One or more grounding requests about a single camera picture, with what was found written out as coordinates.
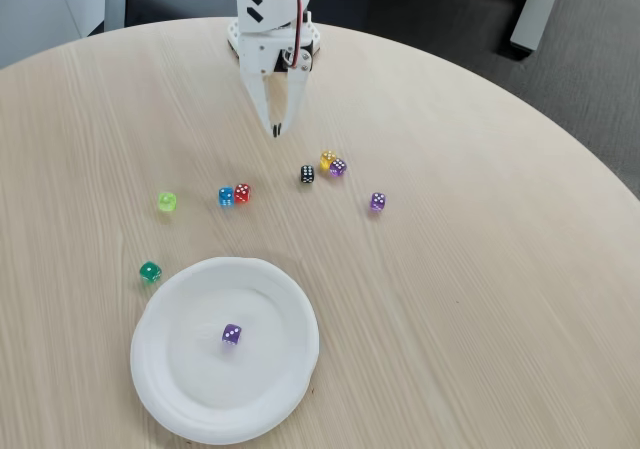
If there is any red black servo cable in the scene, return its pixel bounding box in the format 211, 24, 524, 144
260, 0, 306, 68

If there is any white paper plate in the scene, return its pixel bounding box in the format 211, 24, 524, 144
129, 256, 321, 446

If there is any white cabinet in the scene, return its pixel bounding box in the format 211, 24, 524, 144
0, 0, 126, 69

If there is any grey desk leg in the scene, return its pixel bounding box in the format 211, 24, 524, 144
509, 0, 566, 55

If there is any dark green translucent die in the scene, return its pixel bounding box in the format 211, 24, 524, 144
138, 261, 163, 285

